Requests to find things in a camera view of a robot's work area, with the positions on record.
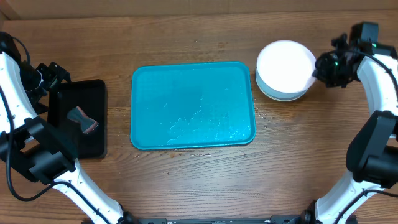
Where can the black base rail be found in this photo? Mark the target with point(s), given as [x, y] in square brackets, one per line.
[276, 219]

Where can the white plate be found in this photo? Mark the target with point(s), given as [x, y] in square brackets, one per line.
[286, 66]

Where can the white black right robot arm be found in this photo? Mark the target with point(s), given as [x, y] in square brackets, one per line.
[371, 163]

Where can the black rectangular tray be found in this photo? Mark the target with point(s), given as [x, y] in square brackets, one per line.
[91, 97]

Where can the black orange sponge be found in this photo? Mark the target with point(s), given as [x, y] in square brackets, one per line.
[87, 124]

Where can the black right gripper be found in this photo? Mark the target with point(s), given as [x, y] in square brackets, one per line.
[320, 73]

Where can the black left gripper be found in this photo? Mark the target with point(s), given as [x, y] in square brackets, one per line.
[55, 73]

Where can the light blue plate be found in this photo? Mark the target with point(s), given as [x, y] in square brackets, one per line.
[274, 94]

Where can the teal plastic serving tray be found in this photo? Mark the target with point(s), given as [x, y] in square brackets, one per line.
[192, 105]

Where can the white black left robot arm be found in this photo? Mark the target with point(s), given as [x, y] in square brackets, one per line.
[36, 149]

